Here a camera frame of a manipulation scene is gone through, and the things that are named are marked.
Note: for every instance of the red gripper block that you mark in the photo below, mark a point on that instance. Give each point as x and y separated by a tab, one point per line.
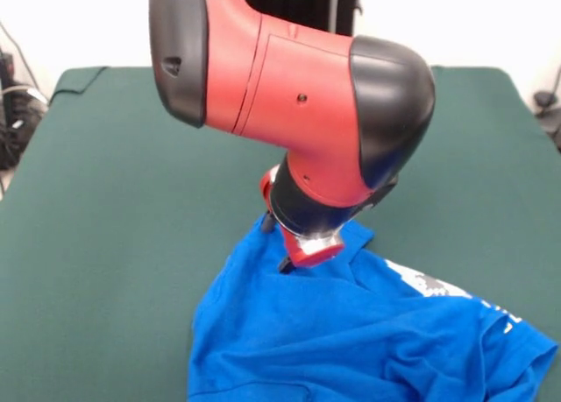
307	255

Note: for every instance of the blue printed T-shirt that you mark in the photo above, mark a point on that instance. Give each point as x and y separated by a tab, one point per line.
328	332

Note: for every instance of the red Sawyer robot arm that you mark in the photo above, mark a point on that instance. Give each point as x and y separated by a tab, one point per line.
285	91

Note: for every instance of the dark green table cloth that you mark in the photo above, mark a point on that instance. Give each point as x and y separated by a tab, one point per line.
87	200

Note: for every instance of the dark grey floor stand base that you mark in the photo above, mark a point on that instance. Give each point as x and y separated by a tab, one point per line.
17	126
544	99

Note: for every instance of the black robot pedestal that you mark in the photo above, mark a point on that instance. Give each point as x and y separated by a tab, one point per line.
307	3

